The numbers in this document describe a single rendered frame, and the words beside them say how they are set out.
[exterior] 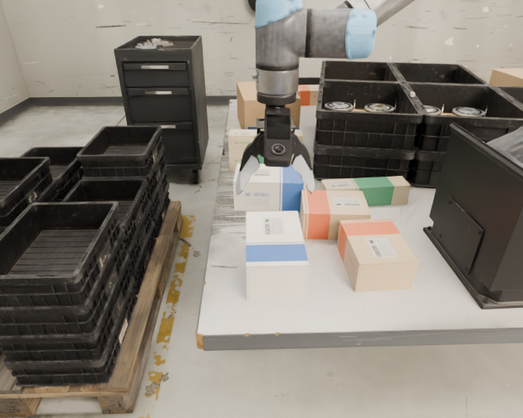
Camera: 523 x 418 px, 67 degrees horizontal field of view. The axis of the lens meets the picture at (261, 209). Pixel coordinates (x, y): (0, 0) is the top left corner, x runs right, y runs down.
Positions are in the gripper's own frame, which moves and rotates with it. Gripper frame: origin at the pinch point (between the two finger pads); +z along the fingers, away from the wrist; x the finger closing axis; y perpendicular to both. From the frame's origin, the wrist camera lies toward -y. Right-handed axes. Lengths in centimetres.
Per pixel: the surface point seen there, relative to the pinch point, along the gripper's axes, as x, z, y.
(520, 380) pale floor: -92, 88, 20
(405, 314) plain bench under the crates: -24.6, 18.4, -14.6
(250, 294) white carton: 5.2, 16.4, -10.0
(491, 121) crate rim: -61, -4, 33
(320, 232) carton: -11.9, 16.1, 11.0
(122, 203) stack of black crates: 63, 50, 87
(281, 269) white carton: -0.7, 10.5, -10.0
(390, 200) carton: -34.6, 16.6, 27.4
